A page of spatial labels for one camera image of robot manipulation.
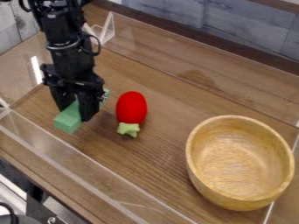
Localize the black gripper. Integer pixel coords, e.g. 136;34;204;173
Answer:
40;36;105;122

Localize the green rectangular block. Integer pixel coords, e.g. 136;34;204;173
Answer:
53;88;109;134

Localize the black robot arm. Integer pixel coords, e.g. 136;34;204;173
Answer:
19;0;105;122

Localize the light wooden bowl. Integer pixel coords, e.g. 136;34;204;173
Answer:
186;115;295;211

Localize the red plush strawberry toy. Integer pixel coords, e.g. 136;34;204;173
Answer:
116;91;147;137

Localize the clear acrylic enclosure wall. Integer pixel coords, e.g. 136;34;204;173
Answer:
0;10;299;224

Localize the black metal table bracket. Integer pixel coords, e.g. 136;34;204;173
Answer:
25;195;64;224

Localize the black cable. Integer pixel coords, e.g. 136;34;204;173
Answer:
0;202;19;224

